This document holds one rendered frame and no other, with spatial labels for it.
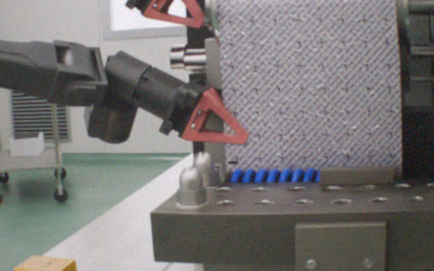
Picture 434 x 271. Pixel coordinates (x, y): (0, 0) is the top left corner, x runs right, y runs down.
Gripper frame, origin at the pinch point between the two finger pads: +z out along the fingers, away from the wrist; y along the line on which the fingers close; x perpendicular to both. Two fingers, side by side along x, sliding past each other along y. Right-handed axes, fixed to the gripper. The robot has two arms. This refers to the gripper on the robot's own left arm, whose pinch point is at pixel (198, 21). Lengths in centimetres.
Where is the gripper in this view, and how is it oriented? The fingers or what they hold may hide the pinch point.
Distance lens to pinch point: 117.4
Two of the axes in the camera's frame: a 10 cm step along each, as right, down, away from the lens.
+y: -2.3, 1.3, -9.6
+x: 5.4, -8.0, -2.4
